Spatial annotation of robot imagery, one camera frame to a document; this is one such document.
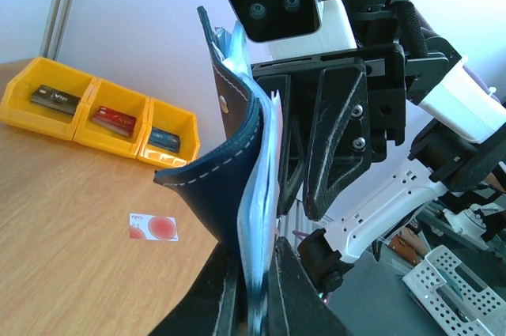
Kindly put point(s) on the yellow bin far right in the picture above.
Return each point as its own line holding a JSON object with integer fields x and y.
{"x": 18, "y": 110}

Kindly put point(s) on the blue credit card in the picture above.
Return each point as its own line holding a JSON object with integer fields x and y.
{"x": 165, "y": 140}

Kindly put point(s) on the blue leather card holder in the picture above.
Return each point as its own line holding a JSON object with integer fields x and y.
{"x": 233, "y": 189}

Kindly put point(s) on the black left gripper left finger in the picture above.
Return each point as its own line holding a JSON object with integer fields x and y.
{"x": 210, "y": 306}

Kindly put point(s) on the white perforated plastic basket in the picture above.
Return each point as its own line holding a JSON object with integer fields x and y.
{"x": 455, "y": 297}

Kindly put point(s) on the red credit card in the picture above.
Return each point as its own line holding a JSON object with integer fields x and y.
{"x": 115, "y": 121}

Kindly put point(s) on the white card red circles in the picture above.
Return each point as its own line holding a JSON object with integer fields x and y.
{"x": 151, "y": 227}

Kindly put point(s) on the right aluminium corner post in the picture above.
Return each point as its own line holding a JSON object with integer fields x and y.
{"x": 55, "y": 28}

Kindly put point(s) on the yellow bin near right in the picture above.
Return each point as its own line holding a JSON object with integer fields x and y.
{"x": 176, "y": 121}

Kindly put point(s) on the black credit card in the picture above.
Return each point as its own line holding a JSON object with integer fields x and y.
{"x": 54, "y": 99}

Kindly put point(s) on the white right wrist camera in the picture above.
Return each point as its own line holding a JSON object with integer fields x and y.
{"x": 296, "y": 28}

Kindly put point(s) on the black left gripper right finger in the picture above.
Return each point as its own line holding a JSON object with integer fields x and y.
{"x": 294, "y": 307}

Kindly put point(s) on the yellow bin middle right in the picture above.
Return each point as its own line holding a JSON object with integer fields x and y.
{"x": 110, "y": 95}

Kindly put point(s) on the yellow bin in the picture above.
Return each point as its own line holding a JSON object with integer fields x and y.
{"x": 18, "y": 110}
{"x": 110, "y": 95}
{"x": 176, "y": 121}

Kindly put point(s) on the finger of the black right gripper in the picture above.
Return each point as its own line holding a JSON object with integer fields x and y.
{"x": 292, "y": 157}
{"x": 339, "y": 145}

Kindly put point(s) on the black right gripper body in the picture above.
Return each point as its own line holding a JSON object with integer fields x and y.
{"x": 385, "y": 77}

